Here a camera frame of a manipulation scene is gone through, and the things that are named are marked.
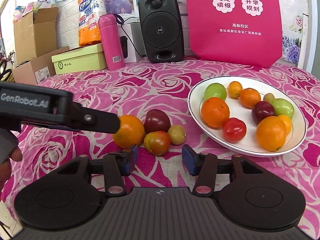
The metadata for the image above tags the pink thermos bottle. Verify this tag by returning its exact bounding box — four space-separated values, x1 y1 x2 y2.
98 14 125 70

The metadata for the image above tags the small yellow orange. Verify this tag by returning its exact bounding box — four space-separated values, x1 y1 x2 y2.
277 114 292 135
227 81 243 99

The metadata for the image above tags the green apple fruit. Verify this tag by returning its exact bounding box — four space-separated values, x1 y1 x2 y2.
271 98 295 119
203 83 227 101

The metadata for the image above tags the white box behind thermos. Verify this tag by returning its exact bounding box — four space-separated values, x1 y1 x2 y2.
118 22 146 63

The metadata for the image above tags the black speaker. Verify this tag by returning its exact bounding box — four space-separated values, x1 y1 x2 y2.
138 0 184 63

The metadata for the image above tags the orange paper cup package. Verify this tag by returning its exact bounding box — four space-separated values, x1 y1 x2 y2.
78 0 106 47

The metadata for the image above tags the dark plum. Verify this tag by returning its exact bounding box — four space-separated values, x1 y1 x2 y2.
251 101 275 125
144 109 171 134

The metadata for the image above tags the orange large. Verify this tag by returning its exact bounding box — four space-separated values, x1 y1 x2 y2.
255 116 287 152

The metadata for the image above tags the red green tomato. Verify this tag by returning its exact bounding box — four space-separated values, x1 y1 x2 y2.
144 131 171 157

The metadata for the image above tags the white ceramic plate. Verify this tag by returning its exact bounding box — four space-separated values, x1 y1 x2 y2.
187 76 307 157

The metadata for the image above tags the small cardboard box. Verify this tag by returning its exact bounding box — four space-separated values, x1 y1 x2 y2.
12 46 69 85

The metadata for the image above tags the magenta fabric bag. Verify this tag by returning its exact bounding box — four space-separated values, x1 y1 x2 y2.
186 0 283 67

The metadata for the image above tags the green shoe box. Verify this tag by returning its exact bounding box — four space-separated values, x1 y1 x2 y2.
52 43 107 75

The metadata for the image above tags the orange front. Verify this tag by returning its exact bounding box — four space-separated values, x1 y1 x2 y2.
201 97 230 128

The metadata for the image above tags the large open cardboard box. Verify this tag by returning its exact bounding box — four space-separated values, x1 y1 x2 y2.
14 7 59 64

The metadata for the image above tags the tan longan front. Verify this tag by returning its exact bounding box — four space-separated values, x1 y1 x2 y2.
263 93 275 103

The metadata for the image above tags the tan longan back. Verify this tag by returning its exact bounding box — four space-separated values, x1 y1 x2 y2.
168 125 186 145

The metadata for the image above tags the black speaker cable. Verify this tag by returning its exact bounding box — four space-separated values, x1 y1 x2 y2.
113 13 147 58

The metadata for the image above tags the tan longan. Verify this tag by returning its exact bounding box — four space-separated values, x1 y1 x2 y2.
263 93 275 103
168 125 186 145

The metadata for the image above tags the person's left hand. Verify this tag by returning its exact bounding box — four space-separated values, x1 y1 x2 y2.
0 128 22 191

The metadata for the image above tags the pink rose tablecloth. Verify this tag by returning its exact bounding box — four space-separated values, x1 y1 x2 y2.
1 57 319 238

